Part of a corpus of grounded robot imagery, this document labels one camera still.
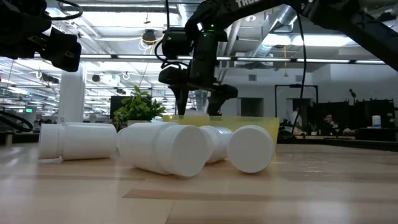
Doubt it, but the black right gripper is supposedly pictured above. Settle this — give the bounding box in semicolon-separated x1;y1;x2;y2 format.
158;29;239;117

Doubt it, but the white plastic pill bottle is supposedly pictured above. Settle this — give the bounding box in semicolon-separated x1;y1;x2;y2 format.
37;121;118;162
226;124;275;174
200;125;233;164
116;121;209;178

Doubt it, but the yellow translucent plastic basket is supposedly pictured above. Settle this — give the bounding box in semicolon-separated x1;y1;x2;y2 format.
162;114;280;147

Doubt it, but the white round pillar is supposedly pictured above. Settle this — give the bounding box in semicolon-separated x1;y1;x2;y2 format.
57;62;87;125

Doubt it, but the long linear light bar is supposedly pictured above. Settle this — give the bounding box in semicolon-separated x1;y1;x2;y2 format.
0;53;386;65

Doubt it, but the green potted plant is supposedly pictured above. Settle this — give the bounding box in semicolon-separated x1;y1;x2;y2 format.
112;85;167;131

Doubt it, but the black monitor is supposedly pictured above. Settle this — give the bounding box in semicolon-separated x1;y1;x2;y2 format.
109;95;131;119

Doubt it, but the black curved band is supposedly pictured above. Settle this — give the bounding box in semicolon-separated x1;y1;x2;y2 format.
0;109;34;133

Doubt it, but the person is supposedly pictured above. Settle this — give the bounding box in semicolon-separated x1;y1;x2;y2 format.
320;113;340;134

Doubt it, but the black office partition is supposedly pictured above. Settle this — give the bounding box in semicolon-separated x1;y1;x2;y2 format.
307;98;396;142

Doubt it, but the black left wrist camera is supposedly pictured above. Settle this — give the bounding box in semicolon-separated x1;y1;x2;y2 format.
0;0;47;20

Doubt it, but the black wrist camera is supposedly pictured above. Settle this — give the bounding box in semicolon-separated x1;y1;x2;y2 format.
0;0;47;20
160;27;194;59

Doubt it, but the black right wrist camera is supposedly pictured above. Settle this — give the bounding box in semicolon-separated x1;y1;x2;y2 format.
160;27;194;59

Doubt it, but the black ceiling cable reel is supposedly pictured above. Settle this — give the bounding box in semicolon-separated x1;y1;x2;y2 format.
138;28;165;46

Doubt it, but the black background gantry frame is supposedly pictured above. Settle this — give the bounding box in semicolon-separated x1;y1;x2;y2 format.
274;83;319;119

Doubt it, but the silver ventilation duct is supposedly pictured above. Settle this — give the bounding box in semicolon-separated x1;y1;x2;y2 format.
248;4;299;58

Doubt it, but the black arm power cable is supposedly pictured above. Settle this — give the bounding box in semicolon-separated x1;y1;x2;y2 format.
290;0;308;133

